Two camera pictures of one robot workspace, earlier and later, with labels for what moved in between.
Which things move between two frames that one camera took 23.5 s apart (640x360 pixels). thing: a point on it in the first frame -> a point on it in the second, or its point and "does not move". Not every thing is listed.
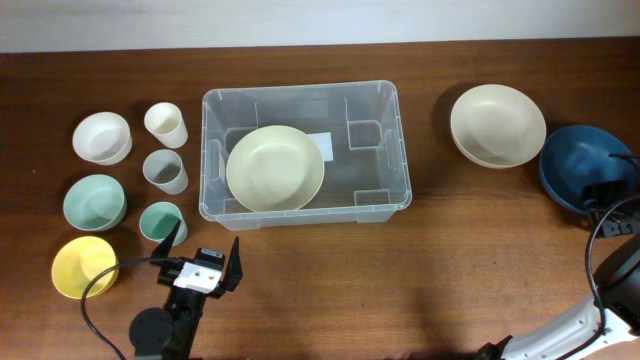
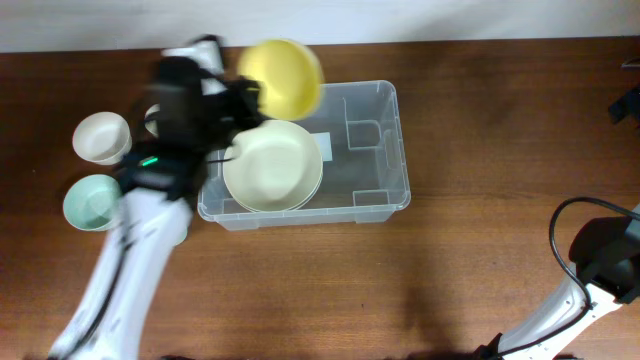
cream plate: [498, 126] -> [273, 166]
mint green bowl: [95, 203] does not move
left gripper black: [234, 272] -> [249, 92]
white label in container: [325, 145] does not move
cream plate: [274, 168] does not move
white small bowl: [102, 138] does not move
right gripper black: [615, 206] -> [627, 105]
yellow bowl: [78, 261] -> [289, 75]
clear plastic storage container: [303, 155] does not move
